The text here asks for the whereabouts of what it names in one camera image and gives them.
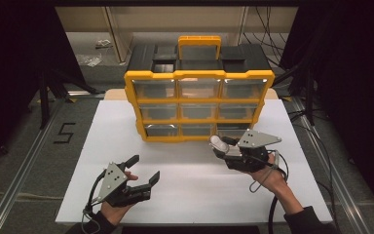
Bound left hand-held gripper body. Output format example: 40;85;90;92
96;161;153;209

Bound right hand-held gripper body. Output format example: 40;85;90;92
225;129;282;174

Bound clear plastic drawer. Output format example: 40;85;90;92
214;127;251;141

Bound silver peanut-shaped metal piece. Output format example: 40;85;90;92
208;135;231;154

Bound yellow black drawer organizer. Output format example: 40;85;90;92
124;34;276;144

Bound person's left hand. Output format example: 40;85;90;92
100;172;139;226

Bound person's right hand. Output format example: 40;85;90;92
247;154;290;199

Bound white table board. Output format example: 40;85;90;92
55;98;334;225

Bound black metal stand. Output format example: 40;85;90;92
272;62;317;127
38;68;106;130

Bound wooden table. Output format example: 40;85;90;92
103;88;280;101

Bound grid of clear organizer compartments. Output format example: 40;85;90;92
132;77;269;137

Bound clear plastic bag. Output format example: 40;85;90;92
76;53;103;68
94;38;113;50

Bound black curtain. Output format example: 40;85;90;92
0;0;86;172
280;0;374;223

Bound white cabinet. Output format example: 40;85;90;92
55;6;300;63

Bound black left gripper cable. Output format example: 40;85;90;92
81;169;109;234

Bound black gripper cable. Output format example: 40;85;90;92
267;149;290;234
81;169;109;234

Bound grey wrist strap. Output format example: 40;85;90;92
248;161;278;194

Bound black floor cables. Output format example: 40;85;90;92
286;106;344;234

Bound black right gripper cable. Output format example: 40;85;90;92
267;149;290;234

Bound aluminium floor rail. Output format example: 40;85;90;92
290;97;369;234
0;97;66;234

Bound beige floor cable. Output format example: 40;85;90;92
0;191;64;201

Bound bundle of black hanging cables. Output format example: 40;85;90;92
240;6;295;67

